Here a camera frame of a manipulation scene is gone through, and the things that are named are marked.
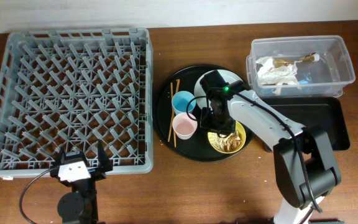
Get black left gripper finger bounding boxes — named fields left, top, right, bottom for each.
left=98, top=139, right=113, bottom=173
left=56, top=147, right=65, bottom=167

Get pink plastic cup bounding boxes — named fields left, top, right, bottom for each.
left=173, top=113, right=198, bottom=140

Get food scraps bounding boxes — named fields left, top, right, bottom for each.
left=209, top=131, right=242, bottom=152

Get yellow bowl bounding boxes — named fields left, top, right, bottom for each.
left=208, top=121, right=247, bottom=154

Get gold snack wrapper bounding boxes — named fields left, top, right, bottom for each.
left=273, top=53, right=320, bottom=68

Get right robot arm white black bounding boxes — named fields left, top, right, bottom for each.
left=200, top=70, right=341, bottom=223

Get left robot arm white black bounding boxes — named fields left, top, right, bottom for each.
left=50, top=140, right=112, bottom=223

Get grey plastic dishwasher rack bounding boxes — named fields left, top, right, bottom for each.
left=0, top=28, right=154, bottom=179

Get clear plastic waste bin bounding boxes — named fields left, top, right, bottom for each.
left=246, top=35, right=356, bottom=97

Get round black tray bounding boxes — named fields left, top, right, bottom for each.
left=152, top=63, right=259, bottom=162

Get grey round plate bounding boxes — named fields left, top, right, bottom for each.
left=194, top=69, right=242, bottom=109

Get blue plastic cup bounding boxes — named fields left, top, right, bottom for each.
left=172, top=91, right=196, bottom=114

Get right wooden chopstick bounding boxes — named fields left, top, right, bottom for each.
left=171, top=78, right=180, bottom=148

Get wooden chopstick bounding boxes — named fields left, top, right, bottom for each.
left=167, top=82, right=174, bottom=143
left=171, top=78, right=180, bottom=148

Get left wooden chopstick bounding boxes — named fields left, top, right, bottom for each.
left=167, top=82, right=174, bottom=143

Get crumpled white paper napkin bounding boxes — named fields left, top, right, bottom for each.
left=256, top=57, right=299, bottom=85

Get blue plastic scrap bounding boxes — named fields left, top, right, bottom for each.
left=298, top=72, right=313, bottom=85

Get black rectangular tray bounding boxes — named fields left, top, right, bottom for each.
left=264, top=97, right=351, bottom=151

